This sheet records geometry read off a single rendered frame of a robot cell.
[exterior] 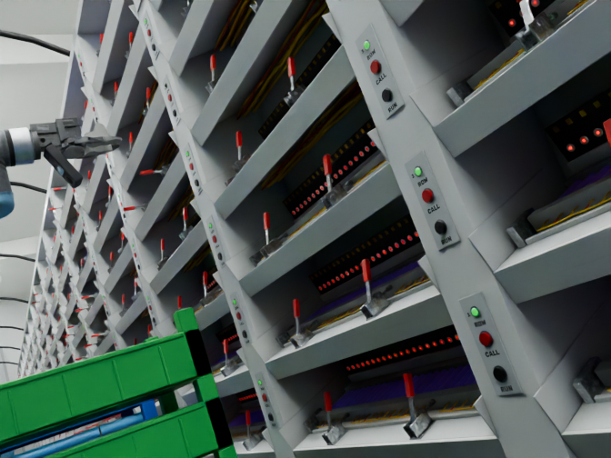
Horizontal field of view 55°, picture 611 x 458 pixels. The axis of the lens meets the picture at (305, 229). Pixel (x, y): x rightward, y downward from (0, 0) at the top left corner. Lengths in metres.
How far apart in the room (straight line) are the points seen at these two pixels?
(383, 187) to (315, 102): 0.20
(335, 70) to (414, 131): 0.19
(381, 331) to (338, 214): 0.19
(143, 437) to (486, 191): 0.48
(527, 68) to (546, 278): 0.22
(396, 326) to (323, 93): 0.37
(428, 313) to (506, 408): 0.16
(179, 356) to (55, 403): 0.13
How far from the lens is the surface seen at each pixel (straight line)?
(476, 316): 0.74
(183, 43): 1.42
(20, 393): 0.65
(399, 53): 0.78
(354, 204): 0.89
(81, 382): 0.66
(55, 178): 3.48
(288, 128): 1.02
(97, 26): 2.37
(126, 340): 2.66
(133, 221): 2.05
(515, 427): 0.77
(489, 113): 0.69
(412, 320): 0.85
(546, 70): 0.64
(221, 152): 1.42
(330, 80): 0.91
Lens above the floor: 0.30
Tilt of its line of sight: 12 degrees up
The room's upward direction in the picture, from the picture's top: 19 degrees counter-clockwise
